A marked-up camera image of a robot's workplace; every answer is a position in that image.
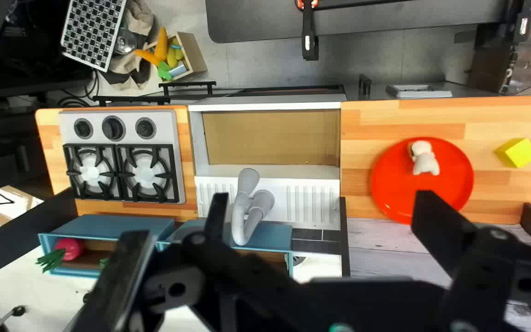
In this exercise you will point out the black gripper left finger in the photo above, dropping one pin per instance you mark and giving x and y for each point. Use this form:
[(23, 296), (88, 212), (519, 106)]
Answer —
[(125, 283)]

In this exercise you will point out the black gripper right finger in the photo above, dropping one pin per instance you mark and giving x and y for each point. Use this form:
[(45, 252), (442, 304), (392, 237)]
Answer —
[(493, 278)]

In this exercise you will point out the grey toy tap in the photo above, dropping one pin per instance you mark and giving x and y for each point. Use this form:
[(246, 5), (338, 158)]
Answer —
[(244, 215)]

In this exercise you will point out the teal planter box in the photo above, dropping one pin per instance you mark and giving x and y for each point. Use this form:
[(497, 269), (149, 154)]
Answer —
[(112, 226), (272, 237)]

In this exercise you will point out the red toy radish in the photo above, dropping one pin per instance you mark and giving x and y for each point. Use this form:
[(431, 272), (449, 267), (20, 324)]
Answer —
[(69, 252)]

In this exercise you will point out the grey toy stove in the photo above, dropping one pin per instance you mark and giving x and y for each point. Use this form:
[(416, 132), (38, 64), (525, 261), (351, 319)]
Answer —
[(121, 169)]

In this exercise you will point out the yellow block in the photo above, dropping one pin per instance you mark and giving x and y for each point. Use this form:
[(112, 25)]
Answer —
[(517, 154)]

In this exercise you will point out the red round plate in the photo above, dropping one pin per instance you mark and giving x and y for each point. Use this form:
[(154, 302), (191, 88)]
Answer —
[(401, 191)]

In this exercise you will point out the white toy mushroom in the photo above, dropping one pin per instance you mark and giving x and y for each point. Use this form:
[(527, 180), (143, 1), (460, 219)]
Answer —
[(425, 160)]

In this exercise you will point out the white toy sink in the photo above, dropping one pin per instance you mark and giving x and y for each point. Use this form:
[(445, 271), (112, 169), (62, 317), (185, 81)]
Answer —
[(267, 186)]

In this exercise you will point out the cardboard box with toys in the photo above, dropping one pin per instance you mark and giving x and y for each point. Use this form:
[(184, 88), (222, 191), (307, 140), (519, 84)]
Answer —
[(176, 58)]

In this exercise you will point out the white perforated panel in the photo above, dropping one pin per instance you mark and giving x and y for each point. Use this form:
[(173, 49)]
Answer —
[(93, 31)]

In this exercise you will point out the black upright post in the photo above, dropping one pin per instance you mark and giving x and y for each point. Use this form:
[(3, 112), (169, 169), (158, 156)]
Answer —
[(344, 237)]

